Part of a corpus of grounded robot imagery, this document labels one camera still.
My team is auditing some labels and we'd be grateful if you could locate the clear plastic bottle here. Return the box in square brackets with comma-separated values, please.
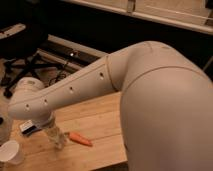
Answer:
[44, 125, 66, 149]

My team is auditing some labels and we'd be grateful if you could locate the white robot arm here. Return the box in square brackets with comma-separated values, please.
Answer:
[8, 41, 213, 171]

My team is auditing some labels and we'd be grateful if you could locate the black and white box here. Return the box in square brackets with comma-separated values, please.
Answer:
[19, 120, 39, 137]

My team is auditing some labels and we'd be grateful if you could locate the orange carrot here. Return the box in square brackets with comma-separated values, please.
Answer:
[68, 132, 93, 147]

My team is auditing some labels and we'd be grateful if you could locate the white paper cup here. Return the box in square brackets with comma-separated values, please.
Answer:
[0, 140, 24, 165]

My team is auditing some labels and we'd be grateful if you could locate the black office chair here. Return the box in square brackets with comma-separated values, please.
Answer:
[0, 0, 54, 99]

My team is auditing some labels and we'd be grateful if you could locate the black cable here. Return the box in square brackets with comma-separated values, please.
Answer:
[49, 51, 76, 86]

